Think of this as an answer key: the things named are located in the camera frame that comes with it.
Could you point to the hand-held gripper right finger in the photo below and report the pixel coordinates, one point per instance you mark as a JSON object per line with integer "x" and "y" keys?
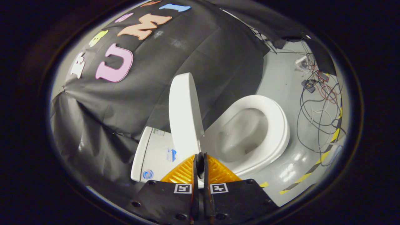
{"x": 207, "y": 193}

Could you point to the yellow tape piece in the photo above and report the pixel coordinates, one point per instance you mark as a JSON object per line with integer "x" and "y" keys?
{"x": 264, "y": 184}

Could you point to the grey power adapter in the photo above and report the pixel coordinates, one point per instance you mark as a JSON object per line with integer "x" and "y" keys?
{"x": 308, "y": 85}

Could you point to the white toilet seat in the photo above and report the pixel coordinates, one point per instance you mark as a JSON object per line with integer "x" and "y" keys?
{"x": 279, "y": 125}

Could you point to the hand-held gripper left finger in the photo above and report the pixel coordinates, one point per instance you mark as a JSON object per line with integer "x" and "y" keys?
{"x": 195, "y": 193}

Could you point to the white toilet lid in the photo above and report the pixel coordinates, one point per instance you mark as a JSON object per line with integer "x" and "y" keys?
{"x": 184, "y": 115}

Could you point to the yellow black hazard tape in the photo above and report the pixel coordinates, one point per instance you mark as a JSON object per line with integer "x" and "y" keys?
{"x": 314, "y": 167}

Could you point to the white toilet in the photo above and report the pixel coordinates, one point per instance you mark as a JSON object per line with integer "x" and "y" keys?
{"x": 154, "y": 153}

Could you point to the black backdrop cloth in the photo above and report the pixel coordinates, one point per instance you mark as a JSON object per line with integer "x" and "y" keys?
{"x": 175, "y": 78}

